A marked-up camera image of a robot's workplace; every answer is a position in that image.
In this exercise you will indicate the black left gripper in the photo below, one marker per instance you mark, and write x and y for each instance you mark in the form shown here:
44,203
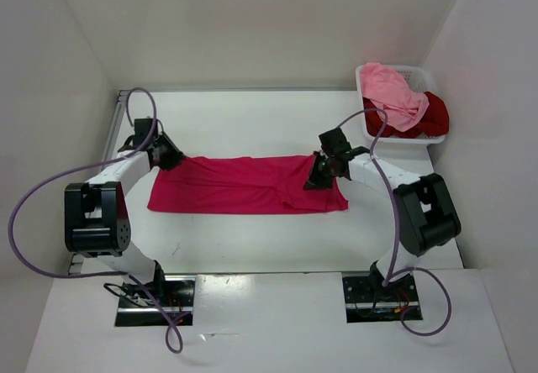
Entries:
176,154

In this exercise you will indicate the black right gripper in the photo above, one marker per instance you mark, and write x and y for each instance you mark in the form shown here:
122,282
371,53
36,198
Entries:
316,183

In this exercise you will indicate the magenta t shirt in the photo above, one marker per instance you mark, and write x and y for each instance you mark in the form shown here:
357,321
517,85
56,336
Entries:
242,186

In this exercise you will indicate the light pink t shirt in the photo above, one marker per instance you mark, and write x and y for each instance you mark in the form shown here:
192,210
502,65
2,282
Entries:
388,91

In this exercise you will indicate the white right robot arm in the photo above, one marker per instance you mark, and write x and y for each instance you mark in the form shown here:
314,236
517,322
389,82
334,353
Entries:
424,213

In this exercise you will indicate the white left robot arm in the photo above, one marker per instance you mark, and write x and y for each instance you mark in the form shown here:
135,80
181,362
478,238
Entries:
96,217

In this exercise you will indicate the dark red t shirt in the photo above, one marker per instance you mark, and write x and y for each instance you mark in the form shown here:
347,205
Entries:
434,123

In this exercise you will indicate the white plastic basket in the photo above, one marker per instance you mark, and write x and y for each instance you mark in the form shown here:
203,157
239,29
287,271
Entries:
419,80

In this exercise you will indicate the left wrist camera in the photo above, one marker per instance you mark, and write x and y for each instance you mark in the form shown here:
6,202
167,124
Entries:
145,132

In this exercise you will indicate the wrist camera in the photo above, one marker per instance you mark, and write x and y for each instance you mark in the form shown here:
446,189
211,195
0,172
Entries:
334,142
145,132

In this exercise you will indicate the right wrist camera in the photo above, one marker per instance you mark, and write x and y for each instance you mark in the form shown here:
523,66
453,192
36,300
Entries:
334,142

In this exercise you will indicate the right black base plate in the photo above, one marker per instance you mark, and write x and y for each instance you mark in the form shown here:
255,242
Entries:
364,305

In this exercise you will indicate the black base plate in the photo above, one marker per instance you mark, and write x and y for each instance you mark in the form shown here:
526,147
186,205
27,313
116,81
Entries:
135,308
364,305

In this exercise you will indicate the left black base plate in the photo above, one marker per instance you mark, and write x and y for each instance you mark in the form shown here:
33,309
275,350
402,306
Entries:
135,308

